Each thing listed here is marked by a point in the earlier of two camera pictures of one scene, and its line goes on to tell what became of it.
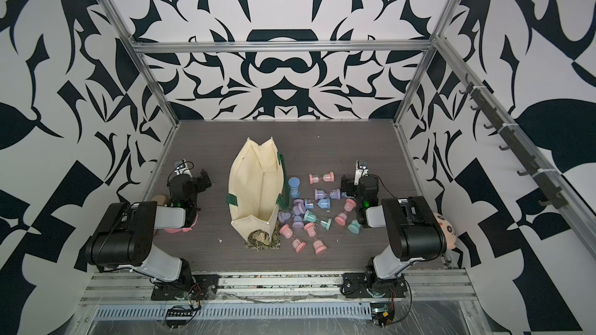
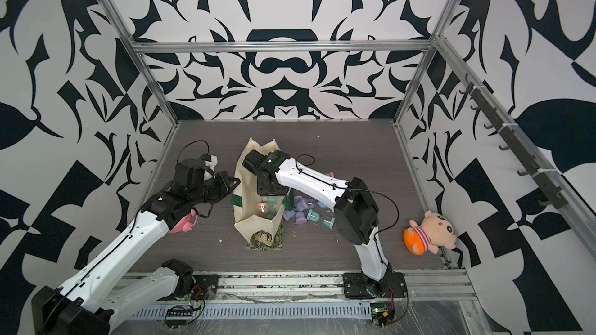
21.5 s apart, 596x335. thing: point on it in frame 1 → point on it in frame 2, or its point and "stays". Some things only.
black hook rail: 507,129 stays
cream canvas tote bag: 255,184 stays
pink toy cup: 181,229 stays
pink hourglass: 287,233 → 261,208
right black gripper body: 353,191 → 272,190
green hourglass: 309,217 stays
